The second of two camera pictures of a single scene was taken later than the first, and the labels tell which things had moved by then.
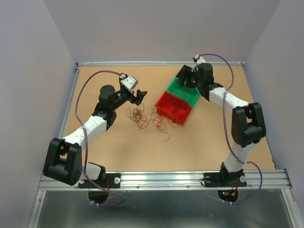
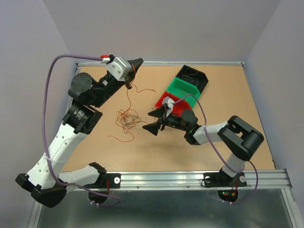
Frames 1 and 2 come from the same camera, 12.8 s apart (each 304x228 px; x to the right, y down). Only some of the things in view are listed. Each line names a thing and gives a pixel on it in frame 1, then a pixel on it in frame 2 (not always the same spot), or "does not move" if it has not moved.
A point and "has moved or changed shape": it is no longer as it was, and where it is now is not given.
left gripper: (139, 97) -> (136, 64)
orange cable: (140, 118) has moved or changed shape
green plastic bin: (191, 94) does not move
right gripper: (187, 84) -> (154, 128)
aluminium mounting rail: (275, 179) does not move
